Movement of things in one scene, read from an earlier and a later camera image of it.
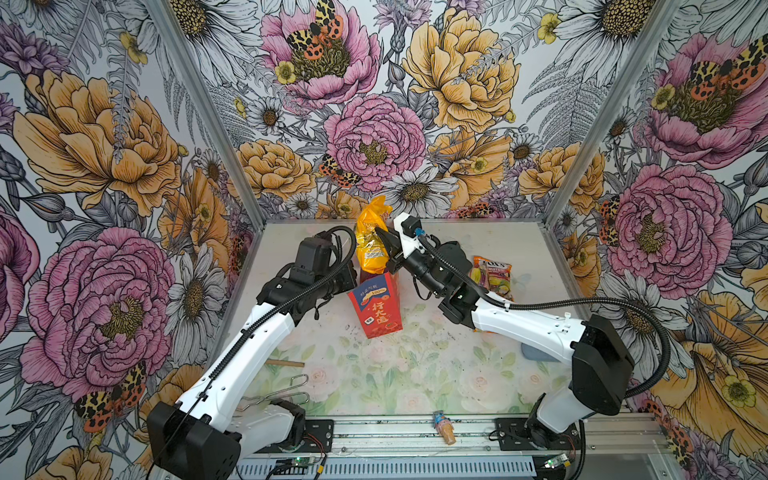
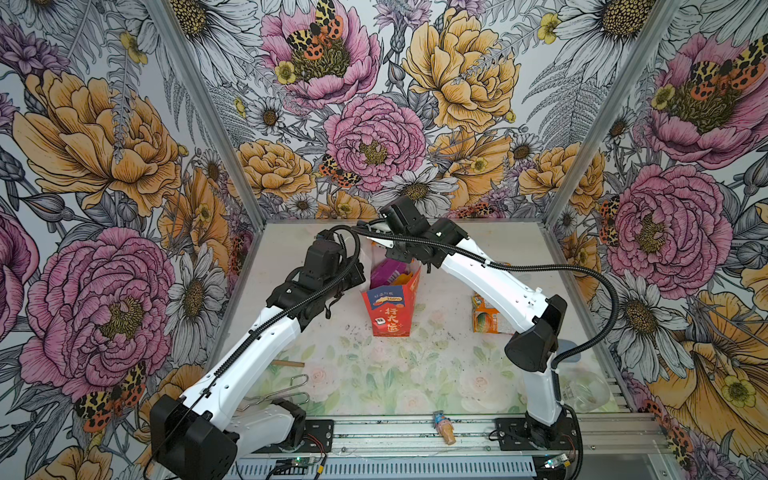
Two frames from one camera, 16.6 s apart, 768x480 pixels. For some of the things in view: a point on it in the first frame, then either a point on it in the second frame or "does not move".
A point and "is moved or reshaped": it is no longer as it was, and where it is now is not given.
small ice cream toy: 444,426 does not move
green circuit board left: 294,466 does not move
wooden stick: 284,363 does not move
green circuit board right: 555,461 does not move
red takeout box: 378,305 is moved or reshaped
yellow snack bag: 371,248 → 402,279
